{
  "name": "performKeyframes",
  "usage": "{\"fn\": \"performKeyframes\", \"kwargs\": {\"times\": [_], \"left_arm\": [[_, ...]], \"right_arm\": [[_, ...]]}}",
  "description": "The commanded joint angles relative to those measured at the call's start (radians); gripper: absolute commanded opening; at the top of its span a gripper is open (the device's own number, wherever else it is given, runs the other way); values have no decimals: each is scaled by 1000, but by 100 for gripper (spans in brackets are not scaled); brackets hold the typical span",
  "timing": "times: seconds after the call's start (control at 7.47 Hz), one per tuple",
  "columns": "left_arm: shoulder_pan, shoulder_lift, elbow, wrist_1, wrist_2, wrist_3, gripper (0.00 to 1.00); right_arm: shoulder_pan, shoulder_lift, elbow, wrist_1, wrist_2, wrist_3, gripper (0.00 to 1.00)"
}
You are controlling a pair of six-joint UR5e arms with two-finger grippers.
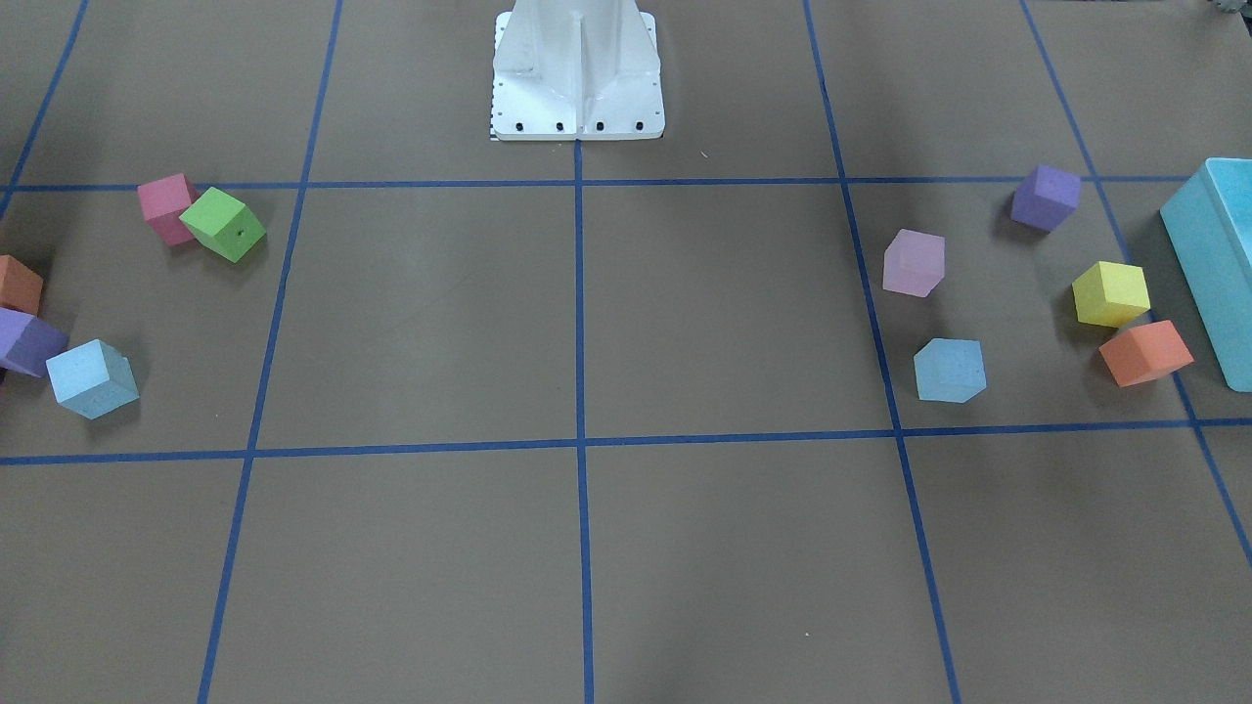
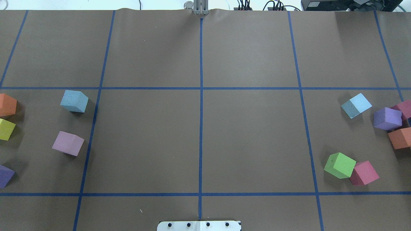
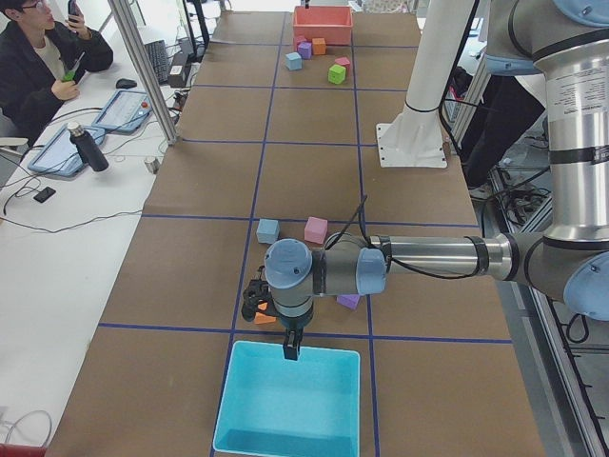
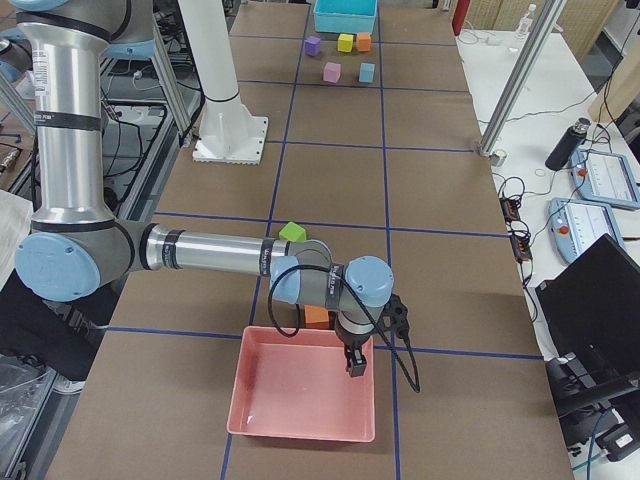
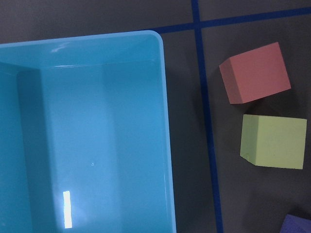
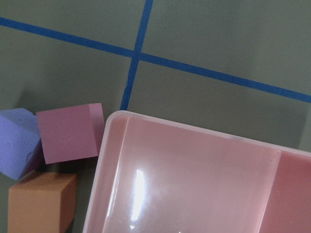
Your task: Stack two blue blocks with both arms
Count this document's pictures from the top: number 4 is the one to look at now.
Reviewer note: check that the lower teach pendant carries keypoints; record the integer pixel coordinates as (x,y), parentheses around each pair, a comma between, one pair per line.
(576,225)

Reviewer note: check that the green foam block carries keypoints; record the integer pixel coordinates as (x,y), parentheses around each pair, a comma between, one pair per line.
(292,232)

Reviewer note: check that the black water bottle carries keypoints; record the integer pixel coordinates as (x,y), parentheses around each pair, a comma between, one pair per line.
(573,137)

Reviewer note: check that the upper teach pendant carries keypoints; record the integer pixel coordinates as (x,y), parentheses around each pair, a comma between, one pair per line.
(604,177)

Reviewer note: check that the yellow foam block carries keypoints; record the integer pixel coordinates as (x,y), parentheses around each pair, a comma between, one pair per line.
(345,43)

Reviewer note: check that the clear sanitizer bottle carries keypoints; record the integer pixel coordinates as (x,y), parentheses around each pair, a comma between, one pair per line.
(526,22)

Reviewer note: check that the purple foam block far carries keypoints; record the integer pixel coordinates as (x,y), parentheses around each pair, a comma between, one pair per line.
(312,46)

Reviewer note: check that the light blue foam block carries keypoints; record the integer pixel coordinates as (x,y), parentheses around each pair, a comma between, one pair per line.
(367,73)

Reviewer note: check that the pink plastic tray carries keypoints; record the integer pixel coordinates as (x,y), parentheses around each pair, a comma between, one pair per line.
(299,388)

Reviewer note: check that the black orange adapter box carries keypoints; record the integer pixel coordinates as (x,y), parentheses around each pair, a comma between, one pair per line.
(510,209)

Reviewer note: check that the black laptop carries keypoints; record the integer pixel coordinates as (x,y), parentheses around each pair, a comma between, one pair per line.
(592,308)

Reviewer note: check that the orange foam block far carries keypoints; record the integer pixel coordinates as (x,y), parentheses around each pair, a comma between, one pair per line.
(363,42)

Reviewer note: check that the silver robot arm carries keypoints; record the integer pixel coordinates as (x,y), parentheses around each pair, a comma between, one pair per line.
(77,245)

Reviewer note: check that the orange foam block near tray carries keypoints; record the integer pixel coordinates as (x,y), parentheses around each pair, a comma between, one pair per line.
(316,317)

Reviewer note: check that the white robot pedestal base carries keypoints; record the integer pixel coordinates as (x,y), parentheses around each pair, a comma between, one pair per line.
(228,132)

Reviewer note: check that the pink lilac foam block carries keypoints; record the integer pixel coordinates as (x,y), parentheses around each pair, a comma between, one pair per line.
(332,72)

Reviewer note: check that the aluminium frame post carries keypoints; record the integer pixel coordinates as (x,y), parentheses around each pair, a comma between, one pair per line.
(523,66)

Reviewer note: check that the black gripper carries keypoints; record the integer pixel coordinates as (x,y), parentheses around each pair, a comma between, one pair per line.
(354,346)

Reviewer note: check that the teach pendant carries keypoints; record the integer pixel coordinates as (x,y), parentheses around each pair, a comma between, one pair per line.
(604,177)
(576,225)

